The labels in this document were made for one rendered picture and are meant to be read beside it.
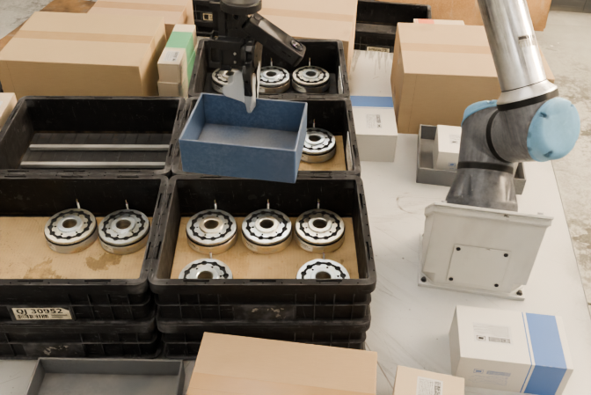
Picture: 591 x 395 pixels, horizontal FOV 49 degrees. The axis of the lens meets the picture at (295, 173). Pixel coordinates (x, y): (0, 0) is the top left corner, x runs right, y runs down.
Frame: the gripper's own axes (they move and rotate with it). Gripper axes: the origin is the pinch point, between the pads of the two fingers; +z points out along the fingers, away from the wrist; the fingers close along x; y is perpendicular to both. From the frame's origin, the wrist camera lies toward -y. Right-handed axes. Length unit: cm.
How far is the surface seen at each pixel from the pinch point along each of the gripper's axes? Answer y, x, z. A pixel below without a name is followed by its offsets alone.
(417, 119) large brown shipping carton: -34, -59, 32
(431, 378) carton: -38, 26, 37
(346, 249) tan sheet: -19.7, 3.0, 29.4
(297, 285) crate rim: -12.8, 23.5, 21.1
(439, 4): -50, -287, 80
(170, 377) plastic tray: 10, 29, 44
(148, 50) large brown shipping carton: 43, -57, 19
